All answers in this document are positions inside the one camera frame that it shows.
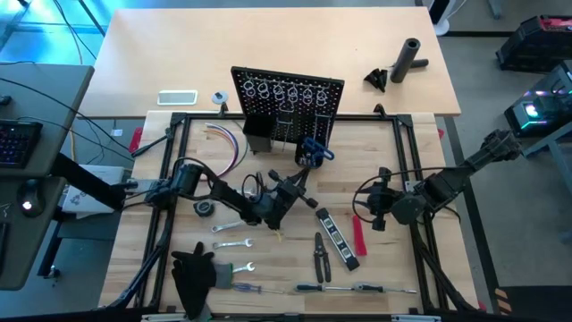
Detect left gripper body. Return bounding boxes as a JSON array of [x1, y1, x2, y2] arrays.
[[263, 168, 319, 230]]

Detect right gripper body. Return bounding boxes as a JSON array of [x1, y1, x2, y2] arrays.
[[373, 167, 397, 233]]

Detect red hand tool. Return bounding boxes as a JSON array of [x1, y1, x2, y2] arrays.
[[351, 214, 368, 258]]

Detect blue hand tool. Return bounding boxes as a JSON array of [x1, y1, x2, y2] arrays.
[[301, 136, 336, 170]]

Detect black spirit level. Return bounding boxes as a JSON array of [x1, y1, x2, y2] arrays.
[[315, 207, 361, 273]]

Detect black wire stripper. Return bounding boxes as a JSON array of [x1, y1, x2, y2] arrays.
[[312, 231, 332, 284]]

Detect grey and black screwdriver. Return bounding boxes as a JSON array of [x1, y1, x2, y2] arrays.
[[352, 282, 418, 295], [293, 283, 355, 294]]

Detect wide black plastic bin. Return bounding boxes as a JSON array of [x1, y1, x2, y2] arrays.
[[294, 141, 326, 170]]

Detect silver double prong hook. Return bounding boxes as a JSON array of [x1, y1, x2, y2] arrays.
[[312, 111, 334, 144], [273, 105, 296, 151]]

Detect tall black plastic bin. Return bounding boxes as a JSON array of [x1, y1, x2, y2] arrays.
[[242, 114, 274, 154]]

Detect black tape measure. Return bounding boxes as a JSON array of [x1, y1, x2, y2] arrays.
[[193, 199, 216, 219]]

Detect black perforated pegboard stand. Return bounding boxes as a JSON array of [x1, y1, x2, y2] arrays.
[[230, 65, 346, 156]]

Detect grey glove green cuff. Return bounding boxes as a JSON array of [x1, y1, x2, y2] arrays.
[[213, 262, 235, 290]]

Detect black work glove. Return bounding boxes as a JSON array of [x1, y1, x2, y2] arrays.
[[171, 241, 216, 321]]

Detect silver aluminium bar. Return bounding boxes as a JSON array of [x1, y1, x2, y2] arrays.
[[141, 313, 188, 322], [390, 314, 442, 322]]

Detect grey cylinder tube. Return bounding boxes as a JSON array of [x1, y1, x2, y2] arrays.
[[390, 38, 422, 85]]

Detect light wooden desk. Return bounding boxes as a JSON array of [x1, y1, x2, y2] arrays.
[[78, 6, 462, 120]]

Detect white smartphone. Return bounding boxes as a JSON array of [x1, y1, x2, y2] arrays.
[[156, 89, 199, 106]]

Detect RGB lit computer tower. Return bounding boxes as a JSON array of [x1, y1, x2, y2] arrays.
[[503, 60, 572, 139]]

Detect black mat hazard stripes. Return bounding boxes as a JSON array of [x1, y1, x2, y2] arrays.
[[493, 285, 572, 322]]

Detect white cardboard box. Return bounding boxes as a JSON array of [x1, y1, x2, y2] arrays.
[[61, 163, 126, 216]]

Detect black support strut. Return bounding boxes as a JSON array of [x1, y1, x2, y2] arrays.
[[49, 153, 127, 212]]

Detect black equipment case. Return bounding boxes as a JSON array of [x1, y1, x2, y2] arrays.
[[495, 14, 572, 73]]

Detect black computer mouse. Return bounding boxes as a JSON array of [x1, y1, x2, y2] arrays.
[[16, 178, 47, 219]]

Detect grey side desk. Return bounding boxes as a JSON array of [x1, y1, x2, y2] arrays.
[[0, 62, 96, 292]]

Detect black RGB keyboard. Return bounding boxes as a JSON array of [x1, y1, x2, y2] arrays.
[[0, 119, 45, 170]]

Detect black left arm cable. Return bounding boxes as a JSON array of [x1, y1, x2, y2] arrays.
[[172, 156, 267, 201]]

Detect black aluminium extrusion frame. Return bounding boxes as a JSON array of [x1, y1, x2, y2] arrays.
[[106, 103, 482, 314]]

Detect blue handle screwdriver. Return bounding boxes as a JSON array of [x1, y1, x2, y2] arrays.
[[231, 282, 287, 296]]

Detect silver wire ring rack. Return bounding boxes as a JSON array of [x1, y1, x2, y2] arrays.
[[240, 78, 332, 106]]

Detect black angular bracket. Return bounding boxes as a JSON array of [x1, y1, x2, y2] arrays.
[[363, 67, 389, 94]]

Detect black rod handle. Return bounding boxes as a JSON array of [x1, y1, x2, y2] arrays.
[[131, 128, 173, 158]]

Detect white pedestal stand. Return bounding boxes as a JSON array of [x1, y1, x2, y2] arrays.
[[428, 0, 468, 37]]

